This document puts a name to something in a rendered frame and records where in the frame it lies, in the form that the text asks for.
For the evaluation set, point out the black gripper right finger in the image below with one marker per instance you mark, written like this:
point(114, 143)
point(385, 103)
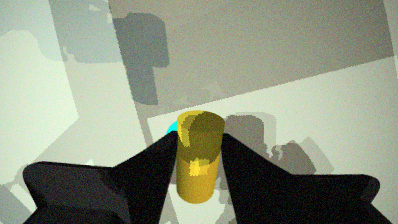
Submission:
point(263, 193)

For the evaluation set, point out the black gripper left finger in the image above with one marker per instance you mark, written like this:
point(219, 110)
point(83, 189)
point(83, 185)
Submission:
point(134, 189)

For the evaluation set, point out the cyan circle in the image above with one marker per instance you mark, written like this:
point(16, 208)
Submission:
point(173, 127)

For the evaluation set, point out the yellow cylinder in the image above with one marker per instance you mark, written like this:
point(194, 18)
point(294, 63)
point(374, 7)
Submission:
point(200, 136)

